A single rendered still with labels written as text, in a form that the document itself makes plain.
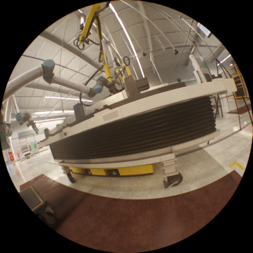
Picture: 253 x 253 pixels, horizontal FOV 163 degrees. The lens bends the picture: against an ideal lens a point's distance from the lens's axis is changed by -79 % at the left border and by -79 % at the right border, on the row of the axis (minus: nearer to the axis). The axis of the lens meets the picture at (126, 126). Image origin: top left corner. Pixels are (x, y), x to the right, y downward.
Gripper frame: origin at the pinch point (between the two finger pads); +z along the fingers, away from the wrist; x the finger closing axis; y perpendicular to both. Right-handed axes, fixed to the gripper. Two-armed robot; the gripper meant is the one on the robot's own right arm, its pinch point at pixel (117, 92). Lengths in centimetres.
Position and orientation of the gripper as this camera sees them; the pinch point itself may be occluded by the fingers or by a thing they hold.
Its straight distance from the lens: 119.4
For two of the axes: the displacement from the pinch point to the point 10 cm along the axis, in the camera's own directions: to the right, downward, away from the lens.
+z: 6.0, 2.9, 7.4
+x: -0.2, 9.3, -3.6
